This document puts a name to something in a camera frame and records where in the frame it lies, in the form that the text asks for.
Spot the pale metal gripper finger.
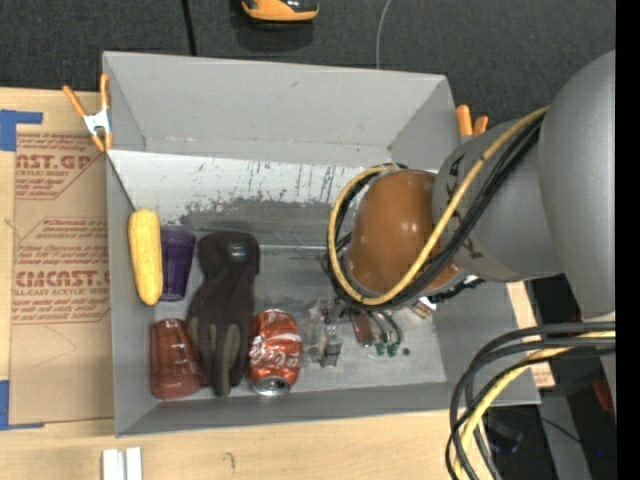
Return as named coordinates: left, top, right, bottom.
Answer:
left=304, top=298, right=330, bottom=364
left=322, top=305, right=346, bottom=369

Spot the crushed red soda can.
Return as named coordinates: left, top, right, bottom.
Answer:
left=247, top=308, right=305, bottom=398

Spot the dark brown glove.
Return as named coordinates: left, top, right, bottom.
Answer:
left=185, top=231, right=262, bottom=398

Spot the red translucent plastic cup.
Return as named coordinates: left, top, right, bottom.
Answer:
left=149, top=317, right=208, bottom=401

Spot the purple plastic cup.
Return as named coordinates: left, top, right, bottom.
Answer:
left=158, top=225, right=197, bottom=303

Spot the yellow corn cob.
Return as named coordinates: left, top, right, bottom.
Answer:
left=127, top=208, right=165, bottom=307

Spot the grey metal bin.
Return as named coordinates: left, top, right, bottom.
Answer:
left=101, top=51, right=542, bottom=438

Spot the brown cardboard board, red print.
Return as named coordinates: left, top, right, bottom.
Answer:
left=0, top=86, right=117, bottom=432

